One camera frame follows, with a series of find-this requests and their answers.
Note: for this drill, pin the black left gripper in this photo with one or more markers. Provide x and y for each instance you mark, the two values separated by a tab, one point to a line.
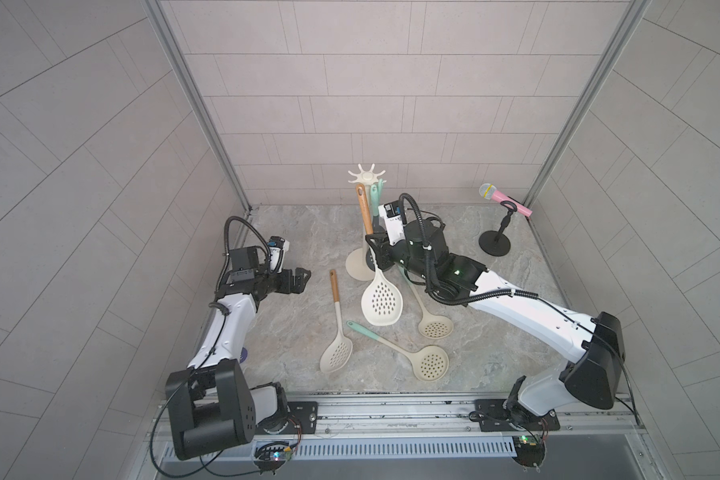
295	286

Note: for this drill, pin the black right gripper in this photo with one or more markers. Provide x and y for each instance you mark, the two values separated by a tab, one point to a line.
384	253

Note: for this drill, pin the grey skimmer green handle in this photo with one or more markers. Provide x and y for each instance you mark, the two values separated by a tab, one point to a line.
372	203
379	192

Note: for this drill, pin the cream skimmer green handle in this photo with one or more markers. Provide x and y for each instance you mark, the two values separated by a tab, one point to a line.
431	326
430	363

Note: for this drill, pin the cream skimmer green handle bottom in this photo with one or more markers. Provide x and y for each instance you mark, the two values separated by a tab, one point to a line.
430	363

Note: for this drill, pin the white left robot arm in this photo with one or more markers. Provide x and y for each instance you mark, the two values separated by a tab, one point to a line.
222	354

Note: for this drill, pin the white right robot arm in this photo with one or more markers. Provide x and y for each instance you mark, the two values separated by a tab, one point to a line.
592	347

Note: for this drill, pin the cream utensil rack stand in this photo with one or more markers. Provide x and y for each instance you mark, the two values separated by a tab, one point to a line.
356	262

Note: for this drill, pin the black microphone stand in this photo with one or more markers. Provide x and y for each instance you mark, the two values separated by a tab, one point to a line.
495	242

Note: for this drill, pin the pink toy microphone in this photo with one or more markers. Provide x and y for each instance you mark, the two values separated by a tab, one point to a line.
490	191

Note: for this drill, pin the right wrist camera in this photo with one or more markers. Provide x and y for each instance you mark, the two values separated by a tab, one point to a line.
392	215

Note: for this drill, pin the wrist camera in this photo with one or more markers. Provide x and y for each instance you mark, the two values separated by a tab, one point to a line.
392	215
278	246

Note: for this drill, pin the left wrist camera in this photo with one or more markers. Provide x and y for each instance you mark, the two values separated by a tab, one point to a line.
278	246

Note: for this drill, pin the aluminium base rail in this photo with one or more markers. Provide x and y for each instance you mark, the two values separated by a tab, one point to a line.
386	415

